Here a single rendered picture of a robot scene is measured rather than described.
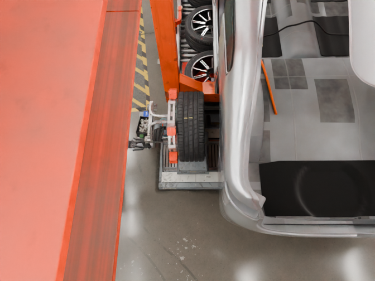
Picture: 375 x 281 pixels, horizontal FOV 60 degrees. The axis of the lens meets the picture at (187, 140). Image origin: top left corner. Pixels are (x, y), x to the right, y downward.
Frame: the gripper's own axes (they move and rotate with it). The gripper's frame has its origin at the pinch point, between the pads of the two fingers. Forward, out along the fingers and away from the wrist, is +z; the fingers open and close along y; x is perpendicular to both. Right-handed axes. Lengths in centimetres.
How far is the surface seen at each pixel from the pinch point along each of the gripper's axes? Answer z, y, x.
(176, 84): 26, -65, 3
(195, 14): 45, -201, -33
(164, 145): 7, -35, -77
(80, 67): 31, 103, 240
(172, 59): 24, -65, 40
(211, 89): 62, -71, -15
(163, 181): 7, 11, -75
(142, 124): -11.6, -36.2, -26.4
